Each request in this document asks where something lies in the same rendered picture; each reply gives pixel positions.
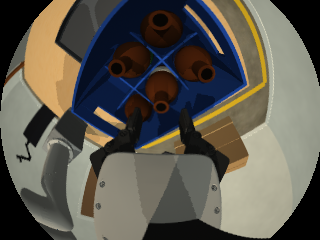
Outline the blue crate with cross dividers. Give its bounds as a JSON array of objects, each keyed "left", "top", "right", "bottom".
[{"left": 71, "top": 0, "right": 247, "bottom": 150}]

